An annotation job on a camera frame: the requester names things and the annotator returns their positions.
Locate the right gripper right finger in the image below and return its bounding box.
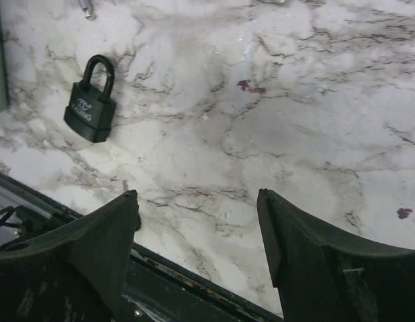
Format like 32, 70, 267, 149
257, 189, 415, 321

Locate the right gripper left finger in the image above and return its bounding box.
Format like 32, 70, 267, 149
0, 194, 135, 321

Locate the black padlock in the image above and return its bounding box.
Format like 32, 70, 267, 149
64, 54, 116, 144

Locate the green cable lock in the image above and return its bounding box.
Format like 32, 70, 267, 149
78, 0, 95, 20

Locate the black head key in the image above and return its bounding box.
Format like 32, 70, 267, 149
122, 180, 142, 232

